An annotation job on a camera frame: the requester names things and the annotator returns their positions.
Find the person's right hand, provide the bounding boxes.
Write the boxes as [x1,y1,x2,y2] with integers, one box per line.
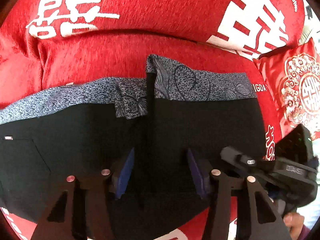
[284,211,307,240]

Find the person's right forearm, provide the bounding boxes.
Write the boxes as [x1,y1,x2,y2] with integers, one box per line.
[299,225,313,240]

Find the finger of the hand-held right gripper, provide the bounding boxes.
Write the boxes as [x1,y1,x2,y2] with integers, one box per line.
[220,146,275,178]

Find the red embroidered cushion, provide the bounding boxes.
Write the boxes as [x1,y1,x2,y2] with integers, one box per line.
[252,37,320,140]

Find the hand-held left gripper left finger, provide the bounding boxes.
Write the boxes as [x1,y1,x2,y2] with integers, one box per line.
[30,147,135,240]

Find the red printed sofa cover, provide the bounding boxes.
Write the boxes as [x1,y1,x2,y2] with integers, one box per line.
[0,0,308,240]

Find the black pants with patterned stripes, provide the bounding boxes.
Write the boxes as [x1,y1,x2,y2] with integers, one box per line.
[0,54,267,240]

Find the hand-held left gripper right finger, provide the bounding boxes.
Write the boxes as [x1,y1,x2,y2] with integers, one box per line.
[187,148,293,240]

